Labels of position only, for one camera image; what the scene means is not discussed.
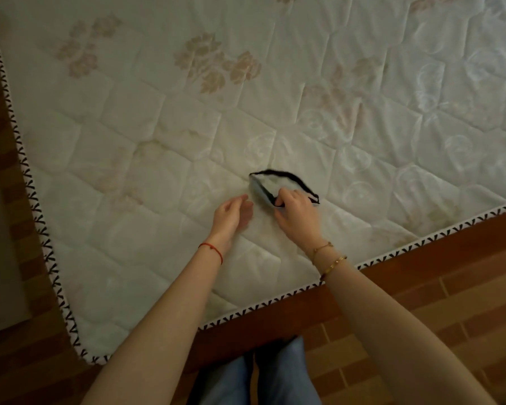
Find person's right hand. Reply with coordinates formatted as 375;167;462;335
274;188;324;250

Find person's left hand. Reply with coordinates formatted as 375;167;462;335
209;194;254;251

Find person's left forearm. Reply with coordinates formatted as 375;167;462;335
81;238;225;405

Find person's right forearm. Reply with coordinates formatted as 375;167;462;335
306;238;498;405

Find white quilted floral mattress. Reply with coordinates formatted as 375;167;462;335
0;0;506;366

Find person's blue jeans legs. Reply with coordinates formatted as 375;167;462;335
186;336;323;405

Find red string bracelet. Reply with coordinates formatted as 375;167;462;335
198;242;224;266

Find thin gold chain bracelet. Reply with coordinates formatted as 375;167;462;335
311;242;334;265

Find gold bangle bracelet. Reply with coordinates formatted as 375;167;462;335
319;255;348;282

